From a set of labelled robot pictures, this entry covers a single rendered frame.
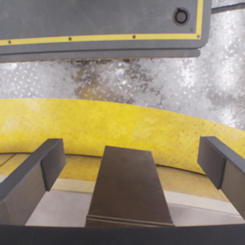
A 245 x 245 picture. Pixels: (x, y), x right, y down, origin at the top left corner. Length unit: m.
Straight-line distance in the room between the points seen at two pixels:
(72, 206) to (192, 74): 0.71
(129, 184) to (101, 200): 0.08
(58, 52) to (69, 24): 0.07
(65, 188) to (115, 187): 0.32
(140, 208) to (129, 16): 0.42
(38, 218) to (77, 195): 0.18
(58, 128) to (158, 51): 0.60
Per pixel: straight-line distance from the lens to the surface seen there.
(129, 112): 0.82
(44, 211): 0.74
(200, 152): 0.17
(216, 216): 0.77
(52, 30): 0.52
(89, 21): 0.50
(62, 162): 0.17
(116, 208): 0.33
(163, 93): 0.83
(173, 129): 0.88
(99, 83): 0.81
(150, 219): 0.33
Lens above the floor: 0.80
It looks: 73 degrees down
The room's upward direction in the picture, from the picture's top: 177 degrees counter-clockwise
